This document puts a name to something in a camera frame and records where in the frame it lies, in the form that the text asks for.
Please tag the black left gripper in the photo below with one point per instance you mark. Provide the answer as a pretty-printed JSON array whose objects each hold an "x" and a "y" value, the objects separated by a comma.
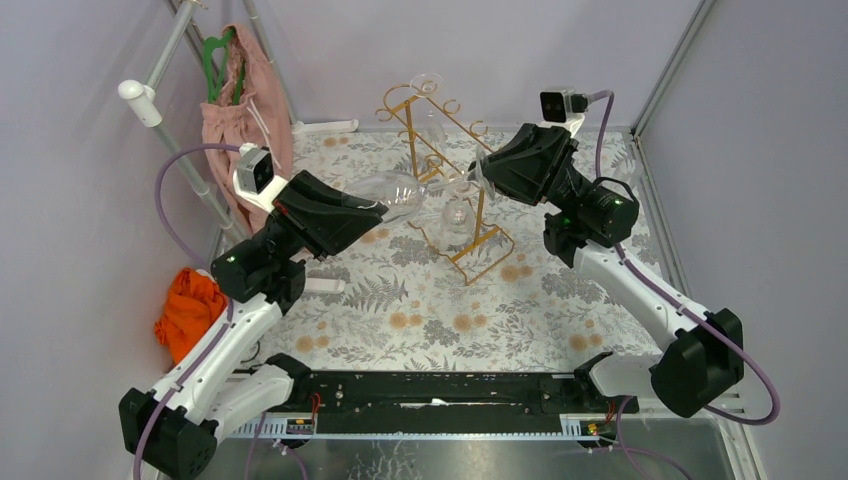
[{"x": 299, "y": 216}]

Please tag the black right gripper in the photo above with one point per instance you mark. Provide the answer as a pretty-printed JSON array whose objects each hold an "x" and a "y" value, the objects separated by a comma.
[{"x": 532, "y": 166}]

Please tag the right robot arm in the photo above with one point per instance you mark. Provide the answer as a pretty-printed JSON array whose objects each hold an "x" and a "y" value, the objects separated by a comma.
[{"x": 700, "y": 350}]

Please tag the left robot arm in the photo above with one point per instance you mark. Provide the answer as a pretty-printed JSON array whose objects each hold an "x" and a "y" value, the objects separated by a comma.
[{"x": 174, "y": 428}]

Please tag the floral tablecloth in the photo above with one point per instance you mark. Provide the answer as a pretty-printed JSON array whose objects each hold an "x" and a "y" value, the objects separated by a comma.
[{"x": 507, "y": 306}]

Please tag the pink shorts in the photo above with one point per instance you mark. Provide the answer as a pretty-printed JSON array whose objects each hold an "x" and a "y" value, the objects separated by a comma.
[{"x": 252, "y": 107}]

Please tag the orange cloth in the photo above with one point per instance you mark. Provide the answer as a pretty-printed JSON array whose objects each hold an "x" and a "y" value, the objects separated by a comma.
[{"x": 192, "y": 305}]

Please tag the green clothes hanger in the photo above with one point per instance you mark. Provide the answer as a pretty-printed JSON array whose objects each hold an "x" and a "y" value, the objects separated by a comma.
[{"x": 214, "y": 58}]

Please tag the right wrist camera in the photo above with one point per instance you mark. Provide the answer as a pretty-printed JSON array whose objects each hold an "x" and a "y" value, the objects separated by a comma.
[{"x": 563, "y": 108}]

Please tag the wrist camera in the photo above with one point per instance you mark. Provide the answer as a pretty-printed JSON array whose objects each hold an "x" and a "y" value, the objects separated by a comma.
[
  {"x": 254, "y": 178},
  {"x": 563, "y": 108}
]

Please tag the gold wire wine glass rack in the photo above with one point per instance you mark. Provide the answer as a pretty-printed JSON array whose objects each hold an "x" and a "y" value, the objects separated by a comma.
[{"x": 450, "y": 199}]

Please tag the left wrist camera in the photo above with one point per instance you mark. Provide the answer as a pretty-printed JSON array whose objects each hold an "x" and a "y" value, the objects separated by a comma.
[{"x": 254, "y": 178}]

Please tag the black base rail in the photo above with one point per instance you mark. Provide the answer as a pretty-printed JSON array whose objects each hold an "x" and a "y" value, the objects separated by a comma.
[{"x": 447, "y": 403}]

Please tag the silver clothes rail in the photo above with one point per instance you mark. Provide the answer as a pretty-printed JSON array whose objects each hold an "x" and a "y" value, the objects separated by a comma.
[{"x": 206, "y": 167}]

